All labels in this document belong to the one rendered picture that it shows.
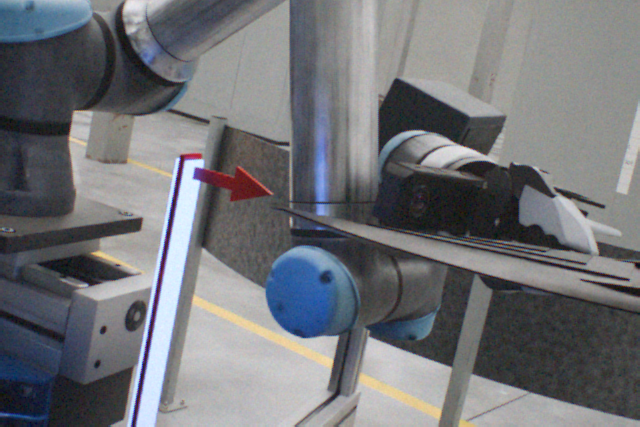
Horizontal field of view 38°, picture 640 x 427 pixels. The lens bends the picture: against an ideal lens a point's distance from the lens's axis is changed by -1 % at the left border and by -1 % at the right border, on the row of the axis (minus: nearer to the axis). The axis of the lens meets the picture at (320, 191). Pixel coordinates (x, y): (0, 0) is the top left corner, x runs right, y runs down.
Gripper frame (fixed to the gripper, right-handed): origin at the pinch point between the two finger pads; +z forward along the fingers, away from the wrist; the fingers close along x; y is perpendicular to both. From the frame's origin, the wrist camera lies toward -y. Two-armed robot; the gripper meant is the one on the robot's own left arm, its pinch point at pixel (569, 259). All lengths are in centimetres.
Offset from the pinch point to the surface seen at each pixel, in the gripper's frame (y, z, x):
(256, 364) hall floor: 72, -281, 112
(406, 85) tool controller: 8, -57, -7
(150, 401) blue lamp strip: -21.6, -9.0, 18.7
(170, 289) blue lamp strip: -22.6, -8.9, 10.5
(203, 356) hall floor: 52, -284, 114
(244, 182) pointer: -20.4, -6.8, 1.8
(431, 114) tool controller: 11, -54, -5
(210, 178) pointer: -22.3, -8.3, 2.4
